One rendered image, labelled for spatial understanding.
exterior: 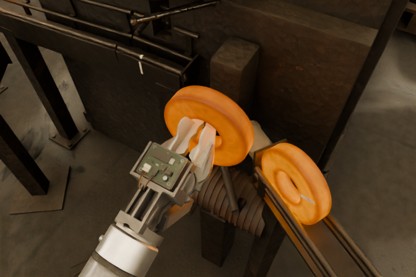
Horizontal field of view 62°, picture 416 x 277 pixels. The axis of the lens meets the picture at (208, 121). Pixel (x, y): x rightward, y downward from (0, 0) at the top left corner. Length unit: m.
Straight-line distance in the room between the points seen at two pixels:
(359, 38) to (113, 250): 0.55
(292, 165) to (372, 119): 1.24
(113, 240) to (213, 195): 0.42
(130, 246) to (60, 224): 1.03
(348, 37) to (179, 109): 0.35
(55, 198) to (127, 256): 1.08
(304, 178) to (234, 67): 0.27
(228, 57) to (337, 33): 0.22
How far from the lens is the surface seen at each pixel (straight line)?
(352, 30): 0.74
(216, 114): 0.51
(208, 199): 0.87
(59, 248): 1.46
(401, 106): 1.95
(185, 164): 0.47
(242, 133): 0.52
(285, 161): 0.62
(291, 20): 0.73
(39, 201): 1.56
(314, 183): 0.60
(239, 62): 0.73
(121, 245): 0.48
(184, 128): 0.53
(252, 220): 0.85
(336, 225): 0.67
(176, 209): 0.55
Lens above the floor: 1.28
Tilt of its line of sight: 51 degrees down
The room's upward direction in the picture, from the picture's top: straight up
